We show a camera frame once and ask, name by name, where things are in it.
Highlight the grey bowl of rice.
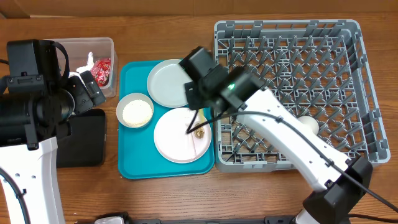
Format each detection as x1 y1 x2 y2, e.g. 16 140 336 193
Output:
116 93 154 128

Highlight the light grey plate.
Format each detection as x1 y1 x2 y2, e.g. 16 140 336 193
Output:
147 59 192 108

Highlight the brown food scrap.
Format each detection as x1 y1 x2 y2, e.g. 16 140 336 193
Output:
194 127 205 139

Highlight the white pink-rimmed plate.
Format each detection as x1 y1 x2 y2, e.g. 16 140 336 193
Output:
154 108 212 164

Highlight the cream plastic cup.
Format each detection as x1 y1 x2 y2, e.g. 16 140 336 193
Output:
298 116 319 135

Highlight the yellow plastic spoon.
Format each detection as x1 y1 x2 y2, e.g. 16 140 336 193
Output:
197 109 207 124

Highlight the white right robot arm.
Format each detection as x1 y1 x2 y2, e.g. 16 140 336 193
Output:
179 47 373 223

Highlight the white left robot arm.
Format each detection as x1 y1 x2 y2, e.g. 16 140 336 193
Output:
1 39 106 223

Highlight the black waste tray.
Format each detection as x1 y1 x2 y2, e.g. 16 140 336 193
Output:
57 109 106 168

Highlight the clear plastic waste bin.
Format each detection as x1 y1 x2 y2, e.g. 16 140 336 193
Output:
53 37 118 98

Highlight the grey dishwasher rack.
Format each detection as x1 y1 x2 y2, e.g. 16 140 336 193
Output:
213 20 391 166

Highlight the red crumpled wrapper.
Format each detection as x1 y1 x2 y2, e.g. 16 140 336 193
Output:
90 58 111 86

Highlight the crumpled white tissue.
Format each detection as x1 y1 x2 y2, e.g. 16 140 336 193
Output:
69 52 95 77

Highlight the teal plastic tray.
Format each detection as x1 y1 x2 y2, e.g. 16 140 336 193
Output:
118 60 215 179

